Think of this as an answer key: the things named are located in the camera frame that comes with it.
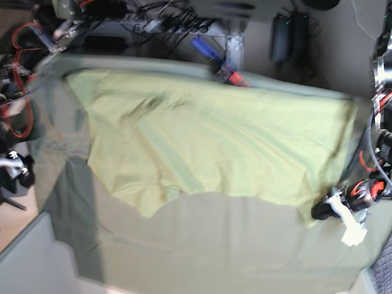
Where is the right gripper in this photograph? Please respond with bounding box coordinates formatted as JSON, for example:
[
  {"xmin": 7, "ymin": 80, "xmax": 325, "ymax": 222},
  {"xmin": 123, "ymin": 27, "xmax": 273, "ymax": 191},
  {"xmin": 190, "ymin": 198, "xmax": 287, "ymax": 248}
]
[{"xmin": 1, "ymin": 150, "xmax": 36, "ymax": 187}]

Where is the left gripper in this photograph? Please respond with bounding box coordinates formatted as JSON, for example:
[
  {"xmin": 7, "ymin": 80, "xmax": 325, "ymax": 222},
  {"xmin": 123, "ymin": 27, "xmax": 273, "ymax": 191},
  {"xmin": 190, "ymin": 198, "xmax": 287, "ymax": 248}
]
[{"xmin": 311, "ymin": 179, "xmax": 391, "ymax": 220}]

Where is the light green T-shirt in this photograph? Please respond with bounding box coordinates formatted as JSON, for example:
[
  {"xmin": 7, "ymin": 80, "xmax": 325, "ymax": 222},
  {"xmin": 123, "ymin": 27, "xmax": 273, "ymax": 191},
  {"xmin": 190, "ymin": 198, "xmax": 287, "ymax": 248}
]
[{"xmin": 66, "ymin": 69, "xmax": 357, "ymax": 224}]

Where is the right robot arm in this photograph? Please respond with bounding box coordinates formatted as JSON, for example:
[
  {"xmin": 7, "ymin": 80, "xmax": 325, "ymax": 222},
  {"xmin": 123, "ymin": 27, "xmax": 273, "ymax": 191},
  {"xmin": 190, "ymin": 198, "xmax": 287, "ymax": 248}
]
[{"xmin": 1, "ymin": 1, "xmax": 89, "ymax": 193}]

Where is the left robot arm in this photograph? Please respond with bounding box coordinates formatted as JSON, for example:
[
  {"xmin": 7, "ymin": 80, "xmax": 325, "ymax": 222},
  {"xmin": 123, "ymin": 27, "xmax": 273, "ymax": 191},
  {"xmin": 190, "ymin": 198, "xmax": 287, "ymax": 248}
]
[{"xmin": 311, "ymin": 1, "xmax": 391, "ymax": 220}]

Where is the grey foam box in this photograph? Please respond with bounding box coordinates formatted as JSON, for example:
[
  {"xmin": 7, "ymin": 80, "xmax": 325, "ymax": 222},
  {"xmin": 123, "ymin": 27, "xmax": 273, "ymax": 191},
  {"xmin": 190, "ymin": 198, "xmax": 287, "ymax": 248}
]
[{"xmin": 0, "ymin": 211, "xmax": 83, "ymax": 294}]

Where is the grey-green table cloth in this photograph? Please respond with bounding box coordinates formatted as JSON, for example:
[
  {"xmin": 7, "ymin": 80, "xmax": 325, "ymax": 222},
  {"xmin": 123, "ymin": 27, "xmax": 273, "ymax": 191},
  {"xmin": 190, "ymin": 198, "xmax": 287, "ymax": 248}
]
[{"xmin": 29, "ymin": 54, "xmax": 391, "ymax": 293}]

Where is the black power adapter brick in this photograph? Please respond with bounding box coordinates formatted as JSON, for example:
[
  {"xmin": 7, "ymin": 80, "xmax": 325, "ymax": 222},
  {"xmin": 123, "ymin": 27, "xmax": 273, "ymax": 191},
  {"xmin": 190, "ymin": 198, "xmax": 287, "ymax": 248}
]
[{"xmin": 270, "ymin": 14, "xmax": 292, "ymax": 64}]

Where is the blue orange bar clamp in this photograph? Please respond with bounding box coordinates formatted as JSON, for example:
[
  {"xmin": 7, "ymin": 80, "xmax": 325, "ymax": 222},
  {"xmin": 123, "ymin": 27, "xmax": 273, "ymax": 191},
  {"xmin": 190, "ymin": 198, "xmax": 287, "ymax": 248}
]
[{"xmin": 190, "ymin": 37, "xmax": 251, "ymax": 88}]

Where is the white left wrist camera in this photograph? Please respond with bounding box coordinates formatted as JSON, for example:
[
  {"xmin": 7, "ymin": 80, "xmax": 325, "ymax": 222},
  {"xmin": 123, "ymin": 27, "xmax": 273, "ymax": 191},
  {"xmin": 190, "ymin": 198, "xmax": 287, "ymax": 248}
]
[{"xmin": 341, "ymin": 222, "xmax": 368, "ymax": 247}]

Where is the aluminium table frame leg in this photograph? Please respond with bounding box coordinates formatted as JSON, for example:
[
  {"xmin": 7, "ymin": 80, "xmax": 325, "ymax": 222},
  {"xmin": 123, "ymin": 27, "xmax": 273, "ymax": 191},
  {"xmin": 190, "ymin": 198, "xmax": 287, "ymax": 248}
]
[{"xmin": 219, "ymin": 19, "xmax": 247, "ymax": 71}]

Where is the grey camera mount plate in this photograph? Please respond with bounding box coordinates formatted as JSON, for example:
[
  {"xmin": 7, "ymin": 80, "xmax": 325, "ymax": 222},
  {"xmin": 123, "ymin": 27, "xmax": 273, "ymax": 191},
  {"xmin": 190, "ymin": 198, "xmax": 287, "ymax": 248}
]
[{"xmin": 189, "ymin": 0, "xmax": 291, "ymax": 22}]

